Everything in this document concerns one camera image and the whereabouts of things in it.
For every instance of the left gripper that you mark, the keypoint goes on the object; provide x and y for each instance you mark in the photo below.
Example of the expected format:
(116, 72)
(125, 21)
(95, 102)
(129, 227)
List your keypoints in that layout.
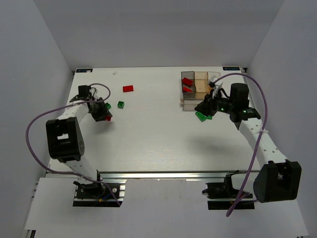
(100, 112)

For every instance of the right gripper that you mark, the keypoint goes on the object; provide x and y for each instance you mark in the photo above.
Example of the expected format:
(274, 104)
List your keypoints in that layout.
(210, 104)

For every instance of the red long lego brick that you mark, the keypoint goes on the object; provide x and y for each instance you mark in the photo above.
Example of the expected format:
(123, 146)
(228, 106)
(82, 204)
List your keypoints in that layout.
(187, 82)

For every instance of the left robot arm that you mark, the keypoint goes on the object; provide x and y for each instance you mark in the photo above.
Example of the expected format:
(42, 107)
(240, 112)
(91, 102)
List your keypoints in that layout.
(65, 139)

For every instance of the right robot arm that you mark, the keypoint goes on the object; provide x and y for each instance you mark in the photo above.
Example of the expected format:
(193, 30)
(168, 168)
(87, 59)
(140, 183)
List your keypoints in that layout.
(279, 178)

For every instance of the green small lego cube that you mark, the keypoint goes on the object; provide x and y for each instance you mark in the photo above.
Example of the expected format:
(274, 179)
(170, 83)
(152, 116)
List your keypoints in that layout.
(108, 106)

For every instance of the green flat lego plate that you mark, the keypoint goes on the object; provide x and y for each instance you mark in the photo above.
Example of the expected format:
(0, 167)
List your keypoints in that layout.
(200, 116)

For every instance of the long clear tray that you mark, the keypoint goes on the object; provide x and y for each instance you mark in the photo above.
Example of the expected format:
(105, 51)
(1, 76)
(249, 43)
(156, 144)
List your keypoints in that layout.
(189, 104)

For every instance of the amber container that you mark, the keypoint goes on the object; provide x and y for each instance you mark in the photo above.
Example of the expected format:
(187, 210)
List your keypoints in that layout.
(201, 85)

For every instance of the smoky grey container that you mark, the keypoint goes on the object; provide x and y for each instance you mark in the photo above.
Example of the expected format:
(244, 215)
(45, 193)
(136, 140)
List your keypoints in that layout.
(189, 75)

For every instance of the clear container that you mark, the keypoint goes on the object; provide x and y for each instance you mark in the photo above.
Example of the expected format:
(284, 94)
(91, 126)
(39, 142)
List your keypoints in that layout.
(212, 76)

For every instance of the right corner label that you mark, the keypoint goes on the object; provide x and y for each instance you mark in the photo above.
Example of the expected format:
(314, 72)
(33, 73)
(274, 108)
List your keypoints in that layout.
(231, 68)

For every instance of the corner label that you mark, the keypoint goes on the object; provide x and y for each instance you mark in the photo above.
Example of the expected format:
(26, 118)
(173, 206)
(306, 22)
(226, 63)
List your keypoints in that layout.
(231, 68)
(84, 70)

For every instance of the left corner label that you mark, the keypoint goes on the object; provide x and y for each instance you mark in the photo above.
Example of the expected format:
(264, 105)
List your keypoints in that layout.
(84, 70)

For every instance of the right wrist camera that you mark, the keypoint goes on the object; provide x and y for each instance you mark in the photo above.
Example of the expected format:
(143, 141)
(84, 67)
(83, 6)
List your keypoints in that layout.
(215, 83)

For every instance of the aluminium table rail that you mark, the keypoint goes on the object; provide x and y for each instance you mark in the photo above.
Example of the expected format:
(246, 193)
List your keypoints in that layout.
(165, 175)

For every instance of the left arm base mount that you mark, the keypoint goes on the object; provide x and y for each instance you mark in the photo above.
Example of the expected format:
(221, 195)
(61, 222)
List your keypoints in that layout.
(97, 195)

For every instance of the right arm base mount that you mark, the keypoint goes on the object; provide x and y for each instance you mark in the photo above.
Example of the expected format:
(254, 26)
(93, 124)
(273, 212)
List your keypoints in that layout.
(221, 195)

